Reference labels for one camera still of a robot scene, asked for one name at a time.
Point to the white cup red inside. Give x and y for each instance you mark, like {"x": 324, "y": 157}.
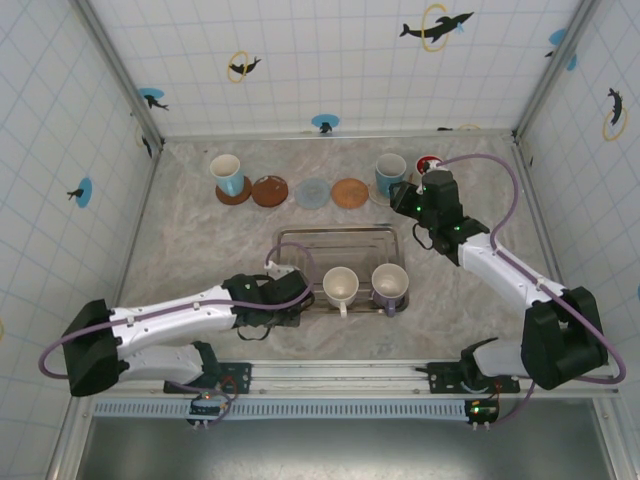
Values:
{"x": 421, "y": 162}

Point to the white ceramic cup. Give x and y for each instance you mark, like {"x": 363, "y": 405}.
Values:
{"x": 341, "y": 286}

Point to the blue floral cup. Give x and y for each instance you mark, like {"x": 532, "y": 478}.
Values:
{"x": 390, "y": 167}

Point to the multicolour woven coaster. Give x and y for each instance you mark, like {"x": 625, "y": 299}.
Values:
{"x": 375, "y": 199}

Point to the purple cup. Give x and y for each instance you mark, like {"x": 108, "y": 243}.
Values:
{"x": 390, "y": 282}

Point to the orange rattan coaster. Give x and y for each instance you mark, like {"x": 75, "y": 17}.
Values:
{"x": 350, "y": 193}

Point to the brown wooden coaster white marks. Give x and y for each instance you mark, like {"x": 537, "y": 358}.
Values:
{"x": 270, "y": 191}

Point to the plain brown wooden coaster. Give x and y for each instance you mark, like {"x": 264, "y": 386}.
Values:
{"x": 245, "y": 196}

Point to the grey blue woven coaster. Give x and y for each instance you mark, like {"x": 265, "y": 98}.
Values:
{"x": 312, "y": 193}

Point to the light blue cup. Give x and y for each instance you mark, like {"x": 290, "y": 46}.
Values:
{"x": 225, "y": 167}

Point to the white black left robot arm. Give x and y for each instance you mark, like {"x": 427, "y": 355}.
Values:
{"x": 170, "y": 320}

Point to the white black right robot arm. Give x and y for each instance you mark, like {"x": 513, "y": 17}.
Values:
{"x": 560, "y": 340}

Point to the metal tray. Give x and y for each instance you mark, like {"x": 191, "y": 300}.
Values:
{"x": 340, "y": 245}

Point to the blue circle seal sticker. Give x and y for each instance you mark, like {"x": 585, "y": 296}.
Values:
{"x": 325, "y": 121}

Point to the grey metal panel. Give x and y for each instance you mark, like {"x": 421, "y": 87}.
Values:
{"x": 350, "y": 450}

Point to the small blue sticker piece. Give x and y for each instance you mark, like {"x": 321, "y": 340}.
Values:
{"x": 572, "y": 62}

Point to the blue sticker with black animal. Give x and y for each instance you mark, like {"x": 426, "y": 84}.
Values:
{"x": 557, "y": 36}

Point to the blue circle fish sticker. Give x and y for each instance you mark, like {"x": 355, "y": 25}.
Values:
{"x": 82, "y": 191}

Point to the blue circle shark sticker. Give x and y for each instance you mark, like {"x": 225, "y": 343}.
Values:
{"x": 151, "y": 96}

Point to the wide aluminium base rail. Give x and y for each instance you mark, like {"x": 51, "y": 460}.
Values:
{"x": 340, "y": 372}

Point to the aluminium frame rail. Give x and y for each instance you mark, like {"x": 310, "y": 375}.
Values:
{"x": 350, "y": 135}
{"x": 545, "y": 225}
{"x": 136, "y": 240}

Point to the aluminium corner post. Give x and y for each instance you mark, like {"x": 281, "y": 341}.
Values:
{"x": 543, "y": 90}
{"x": 121, "y": 75}

